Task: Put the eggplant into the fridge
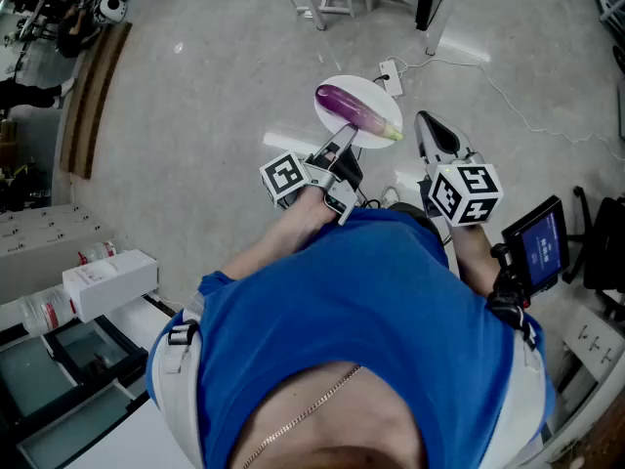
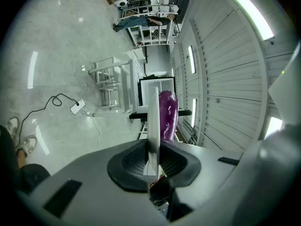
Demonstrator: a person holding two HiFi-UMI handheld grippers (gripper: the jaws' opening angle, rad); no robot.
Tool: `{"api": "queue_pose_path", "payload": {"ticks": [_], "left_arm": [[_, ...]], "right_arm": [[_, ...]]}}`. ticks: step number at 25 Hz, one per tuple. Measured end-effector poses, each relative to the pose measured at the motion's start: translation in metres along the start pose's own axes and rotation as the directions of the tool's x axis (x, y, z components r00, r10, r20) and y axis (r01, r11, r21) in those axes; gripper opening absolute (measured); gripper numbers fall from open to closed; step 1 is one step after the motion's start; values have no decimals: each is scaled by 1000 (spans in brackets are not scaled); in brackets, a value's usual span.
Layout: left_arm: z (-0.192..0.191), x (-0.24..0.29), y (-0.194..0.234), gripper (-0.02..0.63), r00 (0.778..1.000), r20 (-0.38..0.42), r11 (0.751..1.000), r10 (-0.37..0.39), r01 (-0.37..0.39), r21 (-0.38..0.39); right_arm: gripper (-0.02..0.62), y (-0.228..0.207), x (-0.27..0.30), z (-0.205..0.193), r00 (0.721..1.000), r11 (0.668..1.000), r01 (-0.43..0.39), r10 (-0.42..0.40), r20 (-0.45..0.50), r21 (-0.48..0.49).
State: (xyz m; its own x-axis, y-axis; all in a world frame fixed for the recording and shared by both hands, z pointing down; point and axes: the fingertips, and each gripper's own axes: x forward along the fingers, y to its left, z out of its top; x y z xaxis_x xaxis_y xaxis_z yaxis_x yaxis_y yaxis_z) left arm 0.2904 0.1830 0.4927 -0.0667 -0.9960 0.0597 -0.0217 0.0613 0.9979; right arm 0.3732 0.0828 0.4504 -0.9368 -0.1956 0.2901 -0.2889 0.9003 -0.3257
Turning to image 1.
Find white body harness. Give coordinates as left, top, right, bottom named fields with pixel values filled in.
left=146, top=290, right=552, bottom=469

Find gold chain necklace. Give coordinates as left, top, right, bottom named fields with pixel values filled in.
left=241, top=363, right=363, bottom=469

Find black monitor blue screen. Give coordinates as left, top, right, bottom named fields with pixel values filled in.
left=501, top=194, right=571, bottom=298

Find white cabinet with handles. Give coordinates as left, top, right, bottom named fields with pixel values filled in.
left=561, top=304, right=625, bottom=386

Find black framed glass cabinet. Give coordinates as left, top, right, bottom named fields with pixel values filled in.
left=0, top=296, right=196, bottom=469

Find white power strip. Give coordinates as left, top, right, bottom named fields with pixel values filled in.
left=379, top=60, right=405, bottom=99

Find gray locker cabinet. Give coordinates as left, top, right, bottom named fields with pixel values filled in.
left=0, top=202, right=119, bottom=305

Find small clear water bottle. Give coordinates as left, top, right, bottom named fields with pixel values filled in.
left=76, top=240, right=119, bottom=267

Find person's blue shirt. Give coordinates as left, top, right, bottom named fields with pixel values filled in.
left=146, top=206, right=558, bottom=469

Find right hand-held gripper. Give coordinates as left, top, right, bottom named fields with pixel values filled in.
left=413, top=109, right=505, bottom=228

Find black office chair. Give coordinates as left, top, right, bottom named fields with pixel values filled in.
left=561, top=186, right=625, bottom=313

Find purple eggplant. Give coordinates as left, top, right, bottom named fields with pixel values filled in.
left=314, top=83, right=404, bottom=142

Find curved wooden steps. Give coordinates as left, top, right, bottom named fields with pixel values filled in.
left=58, top=21, right=134, bottom=181

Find white cardboard box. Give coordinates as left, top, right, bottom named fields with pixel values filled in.
left=62, top=248, right=160, bottom=324

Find person's right forearm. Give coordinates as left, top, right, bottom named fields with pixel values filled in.
left=447, top=221, right=505, bottom=303

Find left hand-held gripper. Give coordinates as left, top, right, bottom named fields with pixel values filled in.
left=259, top=123, right=365, bottom=227

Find person's left forearm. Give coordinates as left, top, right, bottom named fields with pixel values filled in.
left=220, top=186, right=341, bottom=282

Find white round robot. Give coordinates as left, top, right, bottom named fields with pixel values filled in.
left=95, top=0, right=129, bottom=24

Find large clear water bottle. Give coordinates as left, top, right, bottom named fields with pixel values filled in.
left=17, top=284, right=77, bottom=337

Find white round plate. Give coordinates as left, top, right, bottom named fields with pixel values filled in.
left=312, top=74, right=403, bottom=149

